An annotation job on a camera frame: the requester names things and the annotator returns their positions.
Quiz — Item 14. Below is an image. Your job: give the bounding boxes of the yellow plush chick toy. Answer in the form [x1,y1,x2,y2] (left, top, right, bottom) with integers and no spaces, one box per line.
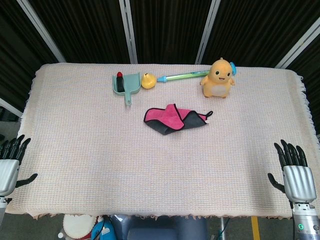
[200,57,237,99]

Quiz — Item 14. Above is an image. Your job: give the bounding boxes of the red and black lipstick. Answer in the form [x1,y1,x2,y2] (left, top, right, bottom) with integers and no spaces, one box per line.
[116,71,126,93]

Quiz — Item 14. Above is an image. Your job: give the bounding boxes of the grey-blue robot torso base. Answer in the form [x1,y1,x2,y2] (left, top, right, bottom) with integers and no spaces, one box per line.
[109,214,208,240]

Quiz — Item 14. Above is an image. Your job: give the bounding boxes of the pale pink woven tablecloth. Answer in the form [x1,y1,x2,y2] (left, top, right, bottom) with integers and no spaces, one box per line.
[4,62,316,221]

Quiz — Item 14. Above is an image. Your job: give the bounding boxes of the thin green cable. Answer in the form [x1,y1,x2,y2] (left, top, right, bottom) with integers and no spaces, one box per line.
[219,217,230,238]

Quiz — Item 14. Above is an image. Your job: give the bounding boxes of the black pleated curtain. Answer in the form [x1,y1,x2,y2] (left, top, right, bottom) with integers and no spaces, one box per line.
[0,0,320,137]

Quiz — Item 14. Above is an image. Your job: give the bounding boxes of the blue and white device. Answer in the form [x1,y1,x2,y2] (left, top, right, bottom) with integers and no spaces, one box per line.
[91,216,117,240]

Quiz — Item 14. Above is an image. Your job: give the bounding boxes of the white table leg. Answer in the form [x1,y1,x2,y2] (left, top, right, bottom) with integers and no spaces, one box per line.
[219,216,227,240]

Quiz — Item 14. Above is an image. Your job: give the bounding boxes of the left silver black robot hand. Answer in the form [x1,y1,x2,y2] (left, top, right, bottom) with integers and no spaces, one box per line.
[0,134,38,197]

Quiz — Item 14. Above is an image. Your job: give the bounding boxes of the teal plastic dustpan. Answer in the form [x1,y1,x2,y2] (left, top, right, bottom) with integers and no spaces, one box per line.
[111,72,142,108]

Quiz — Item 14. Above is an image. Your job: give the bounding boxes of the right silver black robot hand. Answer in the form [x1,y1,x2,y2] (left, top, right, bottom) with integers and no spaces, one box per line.
[267,139,316,203]

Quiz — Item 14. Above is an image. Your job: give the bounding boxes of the pink and grey cloth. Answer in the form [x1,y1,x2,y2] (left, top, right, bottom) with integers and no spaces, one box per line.
[143,103,214,136]

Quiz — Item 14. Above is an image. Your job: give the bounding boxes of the aluminium frame post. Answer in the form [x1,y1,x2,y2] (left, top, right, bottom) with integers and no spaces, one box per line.
[118,0,139,65]
[274,17,320,69]
[0,97,24,118]
[16,0,66,63]
[194,0,221,65]

